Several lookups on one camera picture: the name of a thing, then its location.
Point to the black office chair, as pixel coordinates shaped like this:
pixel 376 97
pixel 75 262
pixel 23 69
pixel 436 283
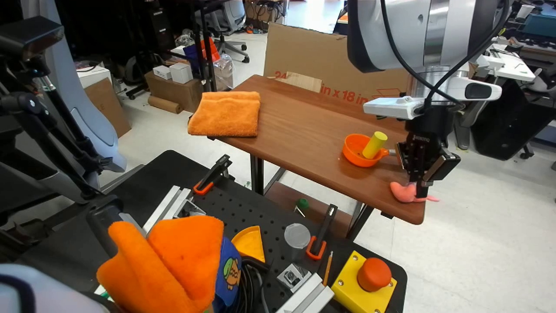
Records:
pixel 228 29

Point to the open brown cardboard box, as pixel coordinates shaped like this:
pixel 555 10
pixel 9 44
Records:
pixel 174 93

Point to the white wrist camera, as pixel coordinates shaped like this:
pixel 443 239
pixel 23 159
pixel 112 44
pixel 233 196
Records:
pixel 393 107

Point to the square marker tag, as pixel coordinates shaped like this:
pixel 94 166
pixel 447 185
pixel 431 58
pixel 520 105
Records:
pixel 291 277

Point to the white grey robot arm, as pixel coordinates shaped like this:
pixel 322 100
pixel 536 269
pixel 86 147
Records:
pixel 405 29

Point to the black swivel chair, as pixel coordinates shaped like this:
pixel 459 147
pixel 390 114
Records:
pixel 504 124

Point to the black tripod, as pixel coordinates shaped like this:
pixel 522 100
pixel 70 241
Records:
pixel 40 128

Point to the orange pencil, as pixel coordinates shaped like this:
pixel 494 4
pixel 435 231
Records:
pixel 329 269

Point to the orange folded towel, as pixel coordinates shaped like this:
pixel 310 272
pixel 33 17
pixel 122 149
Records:
pixel 226 116

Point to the yellow emergency stop box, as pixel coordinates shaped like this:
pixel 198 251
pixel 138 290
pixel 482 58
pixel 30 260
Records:
pixel 362 290

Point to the orange black bar clamp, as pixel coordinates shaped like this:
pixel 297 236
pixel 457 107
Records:
pixel 211 177
pixel 320 237

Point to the large flat cardboard box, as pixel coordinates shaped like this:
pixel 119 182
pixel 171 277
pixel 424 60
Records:
pixel 313 58

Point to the black perforated cart top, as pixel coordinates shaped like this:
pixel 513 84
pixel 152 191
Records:
pixel 231 210

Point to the pink piece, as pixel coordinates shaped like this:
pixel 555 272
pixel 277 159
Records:
pixel 403 192

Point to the white desk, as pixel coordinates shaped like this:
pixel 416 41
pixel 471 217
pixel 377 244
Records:
pixel 509 64

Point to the orange plush toy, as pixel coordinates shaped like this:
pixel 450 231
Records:
pixel 167 262

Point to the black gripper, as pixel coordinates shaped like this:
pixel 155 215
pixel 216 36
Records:
pixel 431 128

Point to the orange plastic bowl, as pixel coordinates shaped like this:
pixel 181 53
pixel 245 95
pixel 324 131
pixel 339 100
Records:
pixel 353 152

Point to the small green object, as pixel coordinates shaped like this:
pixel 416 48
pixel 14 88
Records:
pixel 303 204

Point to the white rounded object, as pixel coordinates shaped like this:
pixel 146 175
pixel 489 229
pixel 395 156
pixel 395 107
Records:
pixel 28 293

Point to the aluminium extrusion bar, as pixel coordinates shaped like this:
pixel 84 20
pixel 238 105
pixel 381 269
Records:
pixel 310 297
pixel 171 206

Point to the grey round disc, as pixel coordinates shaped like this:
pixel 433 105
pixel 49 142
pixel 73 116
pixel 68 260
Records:
pixel 297 236

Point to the yellow cylinder block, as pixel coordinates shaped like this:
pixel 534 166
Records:
pixel 374 145

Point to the white small box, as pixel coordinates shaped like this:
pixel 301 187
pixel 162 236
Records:
pixel 174 72

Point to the yellow orange wedge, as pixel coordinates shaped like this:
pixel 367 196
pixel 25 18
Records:
pixel 251 244

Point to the tall brown cardboard box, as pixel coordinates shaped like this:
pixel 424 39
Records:
pixel 106 105

